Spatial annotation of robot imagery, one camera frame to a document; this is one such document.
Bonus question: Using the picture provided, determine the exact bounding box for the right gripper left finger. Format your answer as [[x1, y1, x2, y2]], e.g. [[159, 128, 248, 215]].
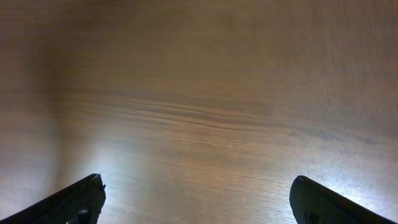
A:
[[1, 174, 106, 224]]

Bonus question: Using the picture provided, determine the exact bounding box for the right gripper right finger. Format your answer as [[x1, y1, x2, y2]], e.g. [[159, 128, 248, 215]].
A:
[[289, 175, 397, 224]]

